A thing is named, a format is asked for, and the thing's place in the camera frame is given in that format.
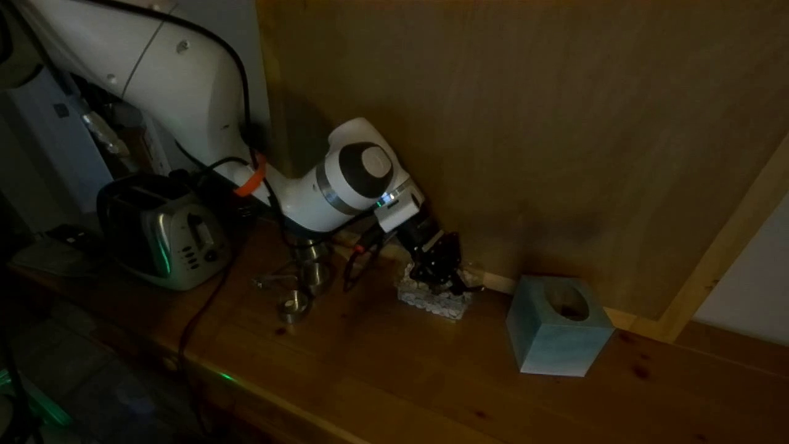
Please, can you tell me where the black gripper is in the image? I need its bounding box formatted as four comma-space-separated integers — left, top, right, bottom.
396, 205, 474, 300

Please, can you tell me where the clear container with white pieces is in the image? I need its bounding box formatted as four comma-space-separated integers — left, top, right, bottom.
395, 263, 475, 327

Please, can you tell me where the silver toaster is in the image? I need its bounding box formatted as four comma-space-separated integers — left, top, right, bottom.
93, 174, 231, 295

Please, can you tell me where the black toaster power cable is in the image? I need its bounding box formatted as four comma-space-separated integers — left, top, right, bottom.
174, 244, 243, 372

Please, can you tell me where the blue square container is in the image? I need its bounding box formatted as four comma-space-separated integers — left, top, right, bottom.
502, 275, 616, 381

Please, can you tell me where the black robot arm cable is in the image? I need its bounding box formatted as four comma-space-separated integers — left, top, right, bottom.
95, 0, 285, 226

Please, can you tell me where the large wooden board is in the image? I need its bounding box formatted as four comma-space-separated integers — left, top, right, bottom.
254, 0, 789, 345

